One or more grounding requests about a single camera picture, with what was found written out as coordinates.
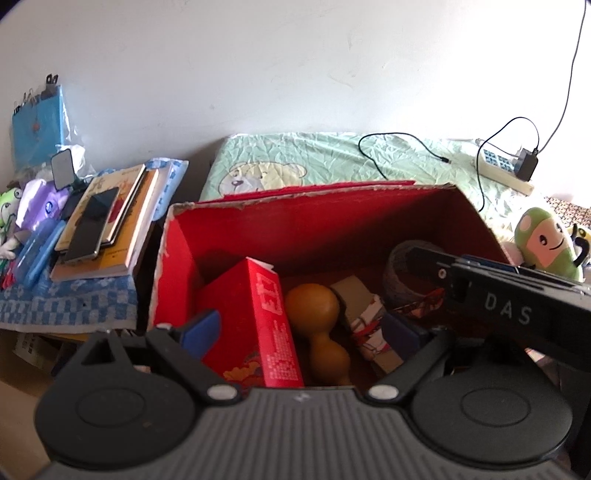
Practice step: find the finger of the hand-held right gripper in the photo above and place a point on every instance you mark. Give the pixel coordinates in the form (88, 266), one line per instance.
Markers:
(431, 263)
(489, 263)

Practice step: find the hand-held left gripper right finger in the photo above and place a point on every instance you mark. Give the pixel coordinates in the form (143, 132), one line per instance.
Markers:
(401, 337)

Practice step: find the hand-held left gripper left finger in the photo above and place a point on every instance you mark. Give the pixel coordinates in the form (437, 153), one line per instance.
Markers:
(201, 330)

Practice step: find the grey woven basket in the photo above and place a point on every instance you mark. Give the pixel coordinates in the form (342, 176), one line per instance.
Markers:
(397, 277)

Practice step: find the small printed cardboard box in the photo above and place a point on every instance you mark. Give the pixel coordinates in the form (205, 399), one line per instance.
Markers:
(364, 314)

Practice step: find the red carton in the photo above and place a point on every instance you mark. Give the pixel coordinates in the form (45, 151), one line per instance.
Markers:
(258, 323)

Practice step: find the brown gourd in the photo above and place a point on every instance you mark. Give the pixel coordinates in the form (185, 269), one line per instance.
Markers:
(314, 309)

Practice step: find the red cardboard box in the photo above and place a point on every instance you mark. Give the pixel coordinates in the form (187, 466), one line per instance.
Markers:
(323, 230)

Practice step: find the green bean plush toy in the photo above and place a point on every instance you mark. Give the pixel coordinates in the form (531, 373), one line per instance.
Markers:
(545, 244)

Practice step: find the yellow plush toy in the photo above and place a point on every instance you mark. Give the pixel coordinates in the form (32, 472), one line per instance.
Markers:
(582, 230)

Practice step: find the floral cloth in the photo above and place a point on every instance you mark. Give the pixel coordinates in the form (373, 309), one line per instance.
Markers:
(572, 210)

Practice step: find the white power strip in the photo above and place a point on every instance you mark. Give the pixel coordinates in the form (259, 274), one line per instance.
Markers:
(496, 161)

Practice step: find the black charger adapter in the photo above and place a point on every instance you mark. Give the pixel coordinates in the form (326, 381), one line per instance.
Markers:
(526, 166)

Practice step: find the stack of books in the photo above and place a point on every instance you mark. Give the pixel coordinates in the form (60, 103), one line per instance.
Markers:
(115, 263)

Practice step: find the blue checkered cloth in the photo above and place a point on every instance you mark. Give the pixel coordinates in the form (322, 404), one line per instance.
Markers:
(92, 300)

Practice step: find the brown edged book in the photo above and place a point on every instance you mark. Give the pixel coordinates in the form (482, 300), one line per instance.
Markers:
(138, 207)

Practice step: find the black smartphone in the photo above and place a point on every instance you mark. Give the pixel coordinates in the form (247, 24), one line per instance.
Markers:
(92, 221)

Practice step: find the yellow cover book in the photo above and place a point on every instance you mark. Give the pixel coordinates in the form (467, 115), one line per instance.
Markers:
(124, 184)

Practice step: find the green cartoon bedsheet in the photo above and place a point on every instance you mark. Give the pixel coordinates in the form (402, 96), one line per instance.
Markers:
(300, 157)

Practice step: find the blue plastic case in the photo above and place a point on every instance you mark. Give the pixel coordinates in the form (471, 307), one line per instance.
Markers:
(37, 254)

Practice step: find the purple packet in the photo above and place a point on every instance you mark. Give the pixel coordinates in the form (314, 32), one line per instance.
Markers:
(41, 203)

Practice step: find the small white plush toy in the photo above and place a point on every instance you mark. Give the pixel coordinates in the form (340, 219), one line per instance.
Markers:
(7, 249)

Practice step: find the small standing mirror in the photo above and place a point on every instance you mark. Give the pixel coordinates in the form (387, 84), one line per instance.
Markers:
(62, 168)

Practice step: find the green frog toy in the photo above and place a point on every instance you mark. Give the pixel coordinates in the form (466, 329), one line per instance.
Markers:
(9, 203)

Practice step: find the blue bag with clips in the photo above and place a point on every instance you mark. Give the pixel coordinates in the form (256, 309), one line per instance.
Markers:
(37, 129)

